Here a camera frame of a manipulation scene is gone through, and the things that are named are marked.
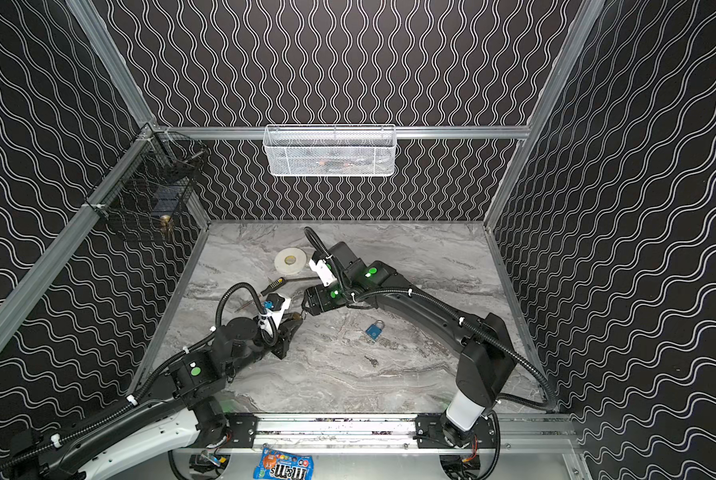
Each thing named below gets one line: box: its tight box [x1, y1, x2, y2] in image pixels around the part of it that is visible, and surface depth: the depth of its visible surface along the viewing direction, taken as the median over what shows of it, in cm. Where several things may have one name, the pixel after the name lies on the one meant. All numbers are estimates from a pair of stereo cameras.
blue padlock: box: [365, 319, 385, 340], surface depth 94 cm
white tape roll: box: [274, 247, 307, 275], surface depth 109 cm
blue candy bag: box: [253, 447, 314, 480], surface depth 70 cm
